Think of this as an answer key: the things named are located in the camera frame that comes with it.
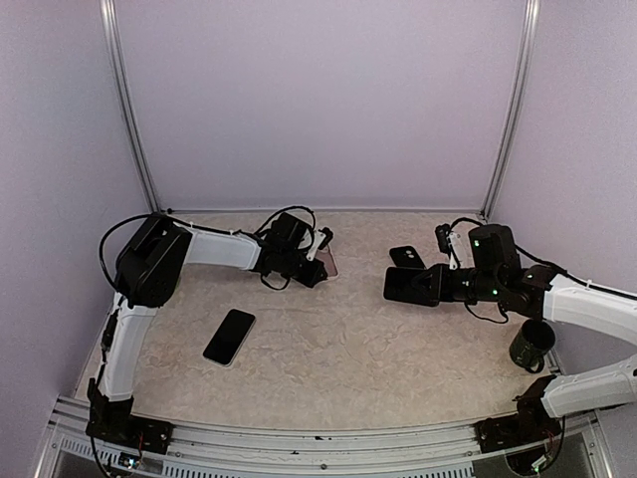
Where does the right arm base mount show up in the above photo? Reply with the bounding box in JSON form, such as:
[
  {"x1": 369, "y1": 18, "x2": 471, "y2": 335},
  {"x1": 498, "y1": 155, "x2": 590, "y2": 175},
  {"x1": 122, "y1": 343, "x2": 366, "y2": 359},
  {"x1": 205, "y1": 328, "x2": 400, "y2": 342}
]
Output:
[{"x1": 474, "y1": 374, "x2": 563, "y2": 453}]

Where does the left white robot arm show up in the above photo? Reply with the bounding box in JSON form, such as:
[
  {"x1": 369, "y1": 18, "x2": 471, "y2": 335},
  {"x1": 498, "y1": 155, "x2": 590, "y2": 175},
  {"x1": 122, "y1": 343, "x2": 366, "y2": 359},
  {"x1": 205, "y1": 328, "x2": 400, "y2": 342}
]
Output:
[{"x1": 87, "y1": 206, "x2": 333, "y2": 446}]

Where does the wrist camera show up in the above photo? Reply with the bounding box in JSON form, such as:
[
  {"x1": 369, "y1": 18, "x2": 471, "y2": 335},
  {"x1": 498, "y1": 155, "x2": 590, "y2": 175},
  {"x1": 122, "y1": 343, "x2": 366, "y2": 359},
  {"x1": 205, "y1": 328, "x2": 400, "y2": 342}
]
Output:
[
  {"x1": 435, "y1": 224, "x2": 468, "y2": 270},
  {"x1": 300, "y1": 227, "x2": 333, "y2": 261}
]

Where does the face-up phone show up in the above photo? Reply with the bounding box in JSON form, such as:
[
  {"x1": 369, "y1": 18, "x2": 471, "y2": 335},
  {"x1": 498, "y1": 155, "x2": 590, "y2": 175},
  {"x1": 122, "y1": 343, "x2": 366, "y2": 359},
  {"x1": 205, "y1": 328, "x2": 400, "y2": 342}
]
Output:
[{"x1": 202, "y1": 309, "x2": 256, "y2": 366}]

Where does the purple phone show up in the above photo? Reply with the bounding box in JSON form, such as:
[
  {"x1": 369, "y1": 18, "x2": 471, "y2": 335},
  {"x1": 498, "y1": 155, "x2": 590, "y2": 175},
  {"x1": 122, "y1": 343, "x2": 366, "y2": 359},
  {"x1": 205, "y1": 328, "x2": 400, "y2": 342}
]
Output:
[{"x1": 383, "y1": 267, "x2": 423, "y2": 305}]

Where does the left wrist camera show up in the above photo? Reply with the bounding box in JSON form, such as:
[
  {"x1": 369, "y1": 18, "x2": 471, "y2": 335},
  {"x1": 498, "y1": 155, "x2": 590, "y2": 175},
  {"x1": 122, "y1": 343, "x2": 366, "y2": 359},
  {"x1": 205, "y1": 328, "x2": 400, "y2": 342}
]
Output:
[{"x1": 300, "y1": 227, "x2": 333, "y2": 261}]

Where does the aluminium frame post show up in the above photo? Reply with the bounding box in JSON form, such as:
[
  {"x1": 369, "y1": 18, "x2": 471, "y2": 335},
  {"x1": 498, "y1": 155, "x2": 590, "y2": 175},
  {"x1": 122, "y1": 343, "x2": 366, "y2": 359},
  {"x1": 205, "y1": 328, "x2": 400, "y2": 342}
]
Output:
[
  {"x1": 99, "y1": 0, "x2": 161, "y2": 212},
  {"x1": 481, "y1": 0, "x2": 541, "y2": 221}
]

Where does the front aluminium rail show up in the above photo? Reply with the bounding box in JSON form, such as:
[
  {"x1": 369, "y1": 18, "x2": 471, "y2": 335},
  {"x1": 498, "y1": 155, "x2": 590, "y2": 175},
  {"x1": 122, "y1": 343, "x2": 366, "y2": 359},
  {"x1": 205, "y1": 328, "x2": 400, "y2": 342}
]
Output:
[{"x1": 31, "y1": 396, "x2": 615, "y2": 477}]

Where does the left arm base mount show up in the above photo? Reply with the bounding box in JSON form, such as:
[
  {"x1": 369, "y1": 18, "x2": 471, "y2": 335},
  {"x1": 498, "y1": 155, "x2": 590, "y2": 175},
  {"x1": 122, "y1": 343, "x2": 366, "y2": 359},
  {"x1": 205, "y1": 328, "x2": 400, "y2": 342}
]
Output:
[{"x1": 86, "y1": 378, "x2": 174, "y2": 455}]

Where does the black phone case right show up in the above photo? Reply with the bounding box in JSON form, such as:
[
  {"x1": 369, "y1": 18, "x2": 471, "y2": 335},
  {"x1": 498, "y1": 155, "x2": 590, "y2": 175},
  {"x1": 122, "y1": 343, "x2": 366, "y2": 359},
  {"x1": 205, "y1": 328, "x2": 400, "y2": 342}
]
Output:
[{"x1": 389, "y1": 246, "x2": 426, "y2": 270}]

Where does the pink phone case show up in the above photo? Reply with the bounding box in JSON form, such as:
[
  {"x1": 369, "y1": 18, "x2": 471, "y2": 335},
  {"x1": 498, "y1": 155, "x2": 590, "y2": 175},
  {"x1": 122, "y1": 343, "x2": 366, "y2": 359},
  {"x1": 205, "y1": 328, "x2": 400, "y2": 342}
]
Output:
[{"x1": 316, "y1": 247, "x2": 338, "y2": 280}]

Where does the right aluminium frame post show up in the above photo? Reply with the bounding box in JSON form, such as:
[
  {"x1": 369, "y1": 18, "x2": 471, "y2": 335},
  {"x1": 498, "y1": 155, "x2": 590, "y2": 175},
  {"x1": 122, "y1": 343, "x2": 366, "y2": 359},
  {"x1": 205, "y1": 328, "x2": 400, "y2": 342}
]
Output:
[{"x1": 481, "y1": 0, "x2": 541, "y2": 221}]

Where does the dark green mug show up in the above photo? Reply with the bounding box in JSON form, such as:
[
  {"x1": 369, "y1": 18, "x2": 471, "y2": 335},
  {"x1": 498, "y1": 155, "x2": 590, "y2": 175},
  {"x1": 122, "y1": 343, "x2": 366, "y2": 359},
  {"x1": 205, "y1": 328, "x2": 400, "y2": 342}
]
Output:
[{"x1": 509, "y1": 320, "x2": 556, "y2": 374}]

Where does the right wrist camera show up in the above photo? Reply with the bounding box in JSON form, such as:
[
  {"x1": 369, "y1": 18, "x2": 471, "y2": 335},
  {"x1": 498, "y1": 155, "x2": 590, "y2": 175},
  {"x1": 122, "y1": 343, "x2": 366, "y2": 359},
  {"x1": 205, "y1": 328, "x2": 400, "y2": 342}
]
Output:
[{"x1": 435, "y1": 224, "x2": 468, "y2": 270}]

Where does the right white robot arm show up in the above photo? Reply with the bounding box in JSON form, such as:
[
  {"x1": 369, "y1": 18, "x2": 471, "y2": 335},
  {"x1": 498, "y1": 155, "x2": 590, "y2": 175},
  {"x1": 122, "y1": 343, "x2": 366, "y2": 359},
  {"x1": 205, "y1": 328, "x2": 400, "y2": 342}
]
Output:
[{"x1": 409, "y1": 224, "x2": 636, "y2": 442}]

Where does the left aluminium frame post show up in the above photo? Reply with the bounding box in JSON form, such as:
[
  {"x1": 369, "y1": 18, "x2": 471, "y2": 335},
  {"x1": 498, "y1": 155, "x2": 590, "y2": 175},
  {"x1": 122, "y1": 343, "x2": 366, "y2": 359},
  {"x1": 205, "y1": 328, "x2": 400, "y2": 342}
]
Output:
[{"x1": 99, "y1": 0, "x2": 161, "y2": 212}]

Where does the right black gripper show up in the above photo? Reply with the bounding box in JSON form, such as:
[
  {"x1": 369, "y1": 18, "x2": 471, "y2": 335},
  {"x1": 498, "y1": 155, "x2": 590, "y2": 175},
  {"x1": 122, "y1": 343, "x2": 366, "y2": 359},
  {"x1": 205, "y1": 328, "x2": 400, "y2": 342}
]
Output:
[{"x1": 414, "y1": 262, "x2": 504, "y2": 302}]

